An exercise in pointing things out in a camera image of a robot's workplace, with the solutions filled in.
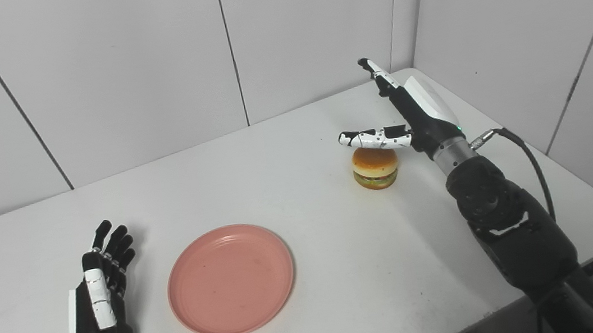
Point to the toy hamburger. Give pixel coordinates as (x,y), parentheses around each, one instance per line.
(375,165)

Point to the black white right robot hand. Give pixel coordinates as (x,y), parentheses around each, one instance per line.
(428,110)

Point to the pink round plate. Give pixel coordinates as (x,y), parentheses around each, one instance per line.
(231,281)

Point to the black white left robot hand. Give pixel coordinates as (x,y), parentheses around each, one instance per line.
(99,309)

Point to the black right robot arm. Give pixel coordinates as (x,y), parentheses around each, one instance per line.
(519,229)

